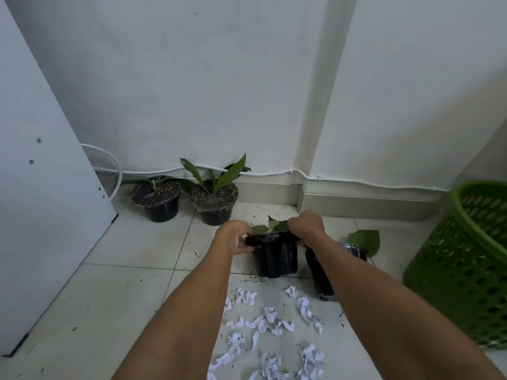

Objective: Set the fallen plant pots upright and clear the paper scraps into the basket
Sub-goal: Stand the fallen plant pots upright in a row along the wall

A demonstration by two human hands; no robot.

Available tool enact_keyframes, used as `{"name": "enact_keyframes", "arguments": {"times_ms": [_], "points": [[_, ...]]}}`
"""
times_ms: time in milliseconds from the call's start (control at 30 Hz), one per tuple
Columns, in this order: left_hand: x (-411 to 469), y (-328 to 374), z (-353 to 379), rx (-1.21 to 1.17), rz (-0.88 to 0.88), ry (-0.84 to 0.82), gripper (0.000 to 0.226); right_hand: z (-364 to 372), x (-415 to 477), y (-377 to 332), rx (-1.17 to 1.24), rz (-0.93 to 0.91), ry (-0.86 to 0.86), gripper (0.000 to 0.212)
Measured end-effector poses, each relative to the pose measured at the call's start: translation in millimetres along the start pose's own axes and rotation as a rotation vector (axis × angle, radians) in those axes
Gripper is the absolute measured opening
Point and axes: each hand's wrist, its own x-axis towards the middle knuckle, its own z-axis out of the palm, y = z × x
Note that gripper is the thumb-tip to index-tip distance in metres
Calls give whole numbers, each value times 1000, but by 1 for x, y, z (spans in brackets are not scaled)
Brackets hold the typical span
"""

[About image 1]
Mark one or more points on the small green leafy plant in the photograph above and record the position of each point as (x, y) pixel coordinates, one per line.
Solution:
(273, 225)

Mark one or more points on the black plastic plant pot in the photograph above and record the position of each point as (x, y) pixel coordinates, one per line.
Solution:
(276, 257)

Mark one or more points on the black pot with foil cover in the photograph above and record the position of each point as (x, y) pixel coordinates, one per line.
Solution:
(319, 277)

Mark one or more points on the scattered white paper scraps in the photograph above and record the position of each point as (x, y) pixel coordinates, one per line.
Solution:
(269, 324)

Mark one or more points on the person's left hand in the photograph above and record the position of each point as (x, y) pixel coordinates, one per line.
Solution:
(231, 236)

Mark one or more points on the person's right fingers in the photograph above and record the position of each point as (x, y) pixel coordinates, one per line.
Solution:
(294, 226)

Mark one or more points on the tall long-leaved green plant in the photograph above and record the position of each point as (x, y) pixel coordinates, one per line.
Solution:
(225, 174)

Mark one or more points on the short black pot with soil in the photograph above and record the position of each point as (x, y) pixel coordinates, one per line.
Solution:
(160, 205)

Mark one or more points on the person's right hand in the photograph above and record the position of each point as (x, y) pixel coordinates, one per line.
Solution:
(308, 225)

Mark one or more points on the person's right forearm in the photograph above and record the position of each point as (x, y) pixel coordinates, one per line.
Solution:
(380, 312)

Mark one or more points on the small green seedling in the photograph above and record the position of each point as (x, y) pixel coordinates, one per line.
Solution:
(152, 182)

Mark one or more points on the broad green leaf plant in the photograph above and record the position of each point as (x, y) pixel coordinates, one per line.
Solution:
(366, 239)

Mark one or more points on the black pot with tall plant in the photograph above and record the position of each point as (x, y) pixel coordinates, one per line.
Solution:
(214, 207)

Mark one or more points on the person's left fingers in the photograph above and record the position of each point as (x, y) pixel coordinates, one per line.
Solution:
(246, 248)

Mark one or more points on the person's left forearm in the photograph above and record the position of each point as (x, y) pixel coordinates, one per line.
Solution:
(182, 312)

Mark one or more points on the white board panel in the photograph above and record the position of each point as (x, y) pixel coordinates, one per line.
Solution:
(43, 174)

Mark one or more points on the green plastic laundry basket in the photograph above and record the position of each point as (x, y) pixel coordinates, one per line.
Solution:
(467, 265)

